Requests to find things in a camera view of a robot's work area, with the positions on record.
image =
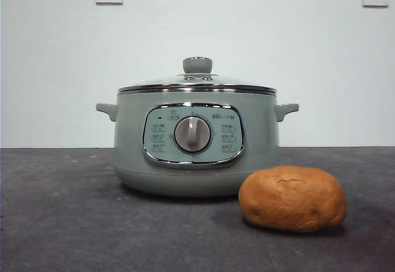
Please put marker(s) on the glass lid with green knob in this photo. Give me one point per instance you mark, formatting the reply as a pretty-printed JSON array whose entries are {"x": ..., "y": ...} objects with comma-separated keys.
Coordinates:
[{"x": 197, "y": 65}]

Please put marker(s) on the sage green electric pot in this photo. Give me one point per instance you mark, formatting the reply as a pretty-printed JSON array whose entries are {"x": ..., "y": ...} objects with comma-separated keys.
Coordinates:
[{"x": 129, "y": 148}]

